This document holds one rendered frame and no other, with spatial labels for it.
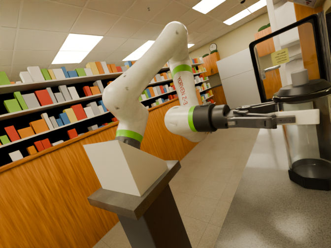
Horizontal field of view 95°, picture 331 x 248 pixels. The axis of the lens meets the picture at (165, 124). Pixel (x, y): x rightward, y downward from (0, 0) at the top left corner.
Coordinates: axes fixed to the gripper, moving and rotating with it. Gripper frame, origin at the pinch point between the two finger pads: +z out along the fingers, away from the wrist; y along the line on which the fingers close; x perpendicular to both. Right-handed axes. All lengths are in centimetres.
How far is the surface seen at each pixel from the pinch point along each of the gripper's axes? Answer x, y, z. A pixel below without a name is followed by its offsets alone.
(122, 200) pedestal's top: 23, -23, -52
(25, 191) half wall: 41, -41, -179
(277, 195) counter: 18.5, -8.3, -5.4
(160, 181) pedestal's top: 22.1, -10.0, -43.5
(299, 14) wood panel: -31, 72, 4
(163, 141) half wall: 76, 133, -174
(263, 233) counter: 18.6, -19.8, -7.0
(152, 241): 45, -20, -47
